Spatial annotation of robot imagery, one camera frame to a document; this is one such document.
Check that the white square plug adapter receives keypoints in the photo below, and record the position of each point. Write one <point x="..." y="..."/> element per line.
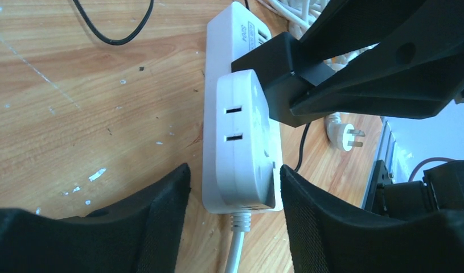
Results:
<point x="244" y="160"/>

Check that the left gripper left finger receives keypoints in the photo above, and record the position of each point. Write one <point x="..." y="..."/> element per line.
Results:
<point x="140" y="233"/>

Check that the black power adapter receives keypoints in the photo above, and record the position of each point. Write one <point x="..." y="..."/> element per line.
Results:
<point x="286" y="73"/>

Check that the white power strip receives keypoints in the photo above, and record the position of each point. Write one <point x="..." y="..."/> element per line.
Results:
<point x="231" y="34"/>

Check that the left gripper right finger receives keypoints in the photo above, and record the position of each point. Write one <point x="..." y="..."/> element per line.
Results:
<point x="327" y="234"/>

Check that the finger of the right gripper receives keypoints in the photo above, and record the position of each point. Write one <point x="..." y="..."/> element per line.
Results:
<point x="412" y="79"/>
<point x="350" y="25"/>

